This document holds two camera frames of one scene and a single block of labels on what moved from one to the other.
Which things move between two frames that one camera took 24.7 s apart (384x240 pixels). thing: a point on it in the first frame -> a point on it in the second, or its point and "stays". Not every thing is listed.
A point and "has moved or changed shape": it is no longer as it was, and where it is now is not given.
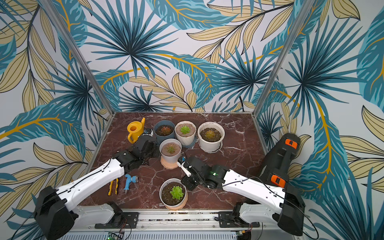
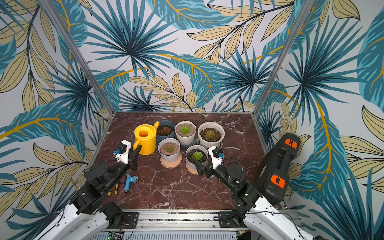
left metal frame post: [75, 49] stays
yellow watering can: [135, 129] has moved or changed shape
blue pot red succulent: [164, 129] stays
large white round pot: [211, 135] stays
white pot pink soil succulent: [170, 149] stays
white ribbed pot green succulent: [185, 133] stays
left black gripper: [156, 150] -> [133, 159]
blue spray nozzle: [133, 179] stays
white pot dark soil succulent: [173, 194] -> [198, 152]
